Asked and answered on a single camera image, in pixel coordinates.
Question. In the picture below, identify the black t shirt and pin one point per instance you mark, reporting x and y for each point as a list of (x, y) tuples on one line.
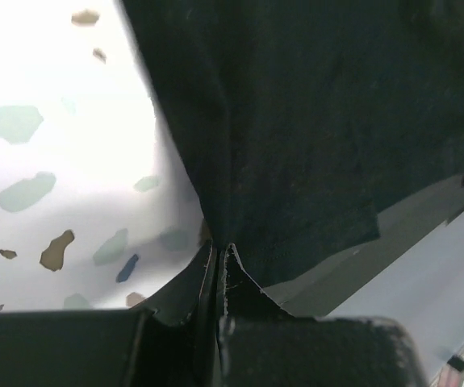
[(299, 122)]

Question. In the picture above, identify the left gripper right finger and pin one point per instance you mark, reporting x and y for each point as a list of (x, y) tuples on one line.
[(260, 344)]

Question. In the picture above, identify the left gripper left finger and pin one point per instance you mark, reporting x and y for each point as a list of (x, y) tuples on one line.
[(166, 340)]

